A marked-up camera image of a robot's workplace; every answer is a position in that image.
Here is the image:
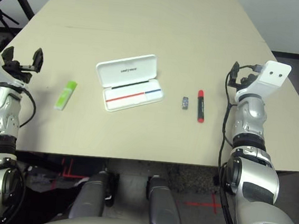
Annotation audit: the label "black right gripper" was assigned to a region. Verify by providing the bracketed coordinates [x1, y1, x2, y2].
[228, 61, 261, 89]

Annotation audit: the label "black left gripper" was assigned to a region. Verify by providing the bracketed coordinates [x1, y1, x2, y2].
[0, 44, 45, 85]

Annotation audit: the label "black marker with red cap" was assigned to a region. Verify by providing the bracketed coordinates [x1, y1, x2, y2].
[195, 89, 208, 123]

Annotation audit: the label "small holographic eraser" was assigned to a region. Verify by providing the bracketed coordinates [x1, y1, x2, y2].
[180, 95, 190, 110]

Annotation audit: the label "white plastic pencil case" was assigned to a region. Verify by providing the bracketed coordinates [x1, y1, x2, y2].
[91, 49, 169, 117]

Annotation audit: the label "black tripod stand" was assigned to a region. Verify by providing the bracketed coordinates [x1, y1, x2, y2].
[0, 4, 21, 36]

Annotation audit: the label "speckled brown floor mat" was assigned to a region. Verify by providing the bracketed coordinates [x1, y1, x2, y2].
[164, 163, 220, 196]

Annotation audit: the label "red tape lines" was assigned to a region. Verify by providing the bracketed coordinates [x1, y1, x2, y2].
[60, 158, 92, 180]

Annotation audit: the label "red tape cross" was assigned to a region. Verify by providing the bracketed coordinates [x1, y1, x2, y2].
[184, 191, 223, 213]

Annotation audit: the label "grey robot left leg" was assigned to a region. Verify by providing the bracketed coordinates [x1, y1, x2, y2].
[67, 168, 109, 223]

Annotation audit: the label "grey robot leg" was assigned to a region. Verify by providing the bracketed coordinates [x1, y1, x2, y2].
[67, 168, 109, 223]
[145, 174, 188, 224]

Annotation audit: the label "grey robot right leg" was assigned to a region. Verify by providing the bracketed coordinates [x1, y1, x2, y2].
[145, 174, 188, 224]

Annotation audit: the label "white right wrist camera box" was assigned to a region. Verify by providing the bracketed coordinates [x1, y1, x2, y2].
[235, 57, 293, 107]

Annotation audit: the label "thin black left gripper cable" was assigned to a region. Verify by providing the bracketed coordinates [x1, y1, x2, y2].
[15, 87, 38, 130]

